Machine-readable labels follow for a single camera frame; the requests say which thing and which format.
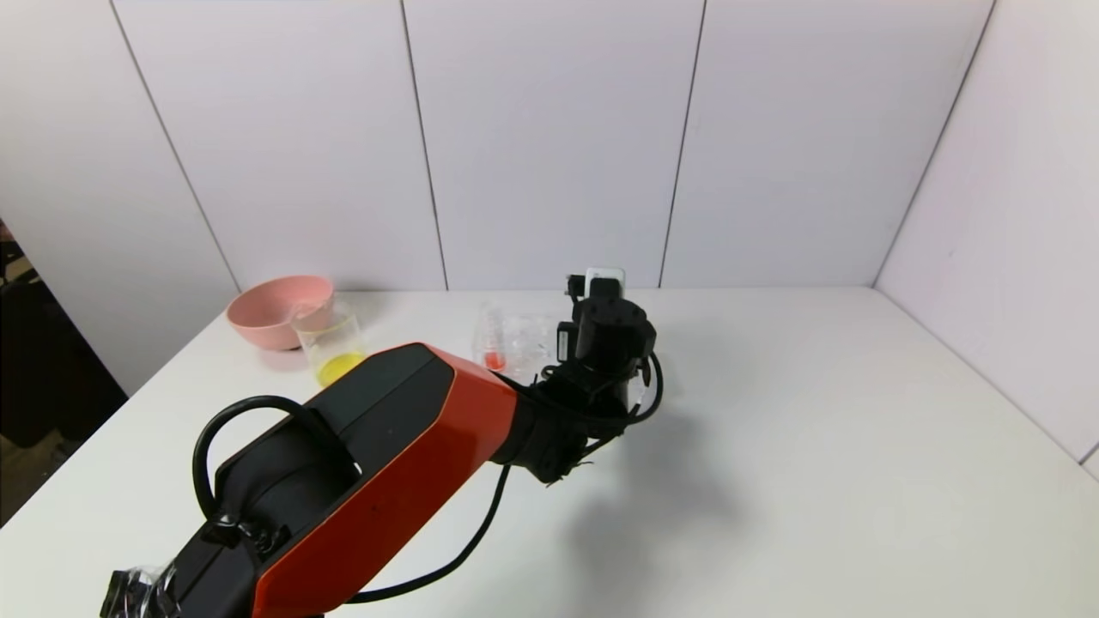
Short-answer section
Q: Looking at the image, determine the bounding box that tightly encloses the clear acrylic test tube rack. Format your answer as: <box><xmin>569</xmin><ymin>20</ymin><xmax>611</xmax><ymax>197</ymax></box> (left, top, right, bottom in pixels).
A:
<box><xmin>474</xmin><ymin>305</ymin><xmax>568</xmax><ymax>383</ymax></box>

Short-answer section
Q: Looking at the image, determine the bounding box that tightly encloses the test tube with red pigment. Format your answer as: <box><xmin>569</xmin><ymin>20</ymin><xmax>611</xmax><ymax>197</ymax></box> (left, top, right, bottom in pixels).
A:
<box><xmin>481</xmin><ymin>305</ymin><xmax>509</xmax><ymax>374</ymax></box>

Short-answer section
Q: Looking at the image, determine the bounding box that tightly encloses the clear glass beaker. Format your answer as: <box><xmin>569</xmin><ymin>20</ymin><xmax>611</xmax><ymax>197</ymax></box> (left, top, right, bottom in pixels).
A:
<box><xmin>292</xmin><ymin>302</ymin><xmax>370</xmax><ymax>389</ymax></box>

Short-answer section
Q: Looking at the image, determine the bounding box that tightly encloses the pink bowl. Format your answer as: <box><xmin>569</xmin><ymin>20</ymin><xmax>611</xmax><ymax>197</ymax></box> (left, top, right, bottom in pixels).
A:
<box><xmin>226</xmin><ymin>275</ymin><xmax>336</xmax><ymax>351</ymax></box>

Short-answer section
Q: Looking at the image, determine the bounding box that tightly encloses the black bulky object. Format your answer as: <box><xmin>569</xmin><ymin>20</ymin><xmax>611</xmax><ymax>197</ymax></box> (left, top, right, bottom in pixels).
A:
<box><xmin>0</xmin><ymin>275</ymin><xmax>128</xmax><ymax>449</ymax></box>

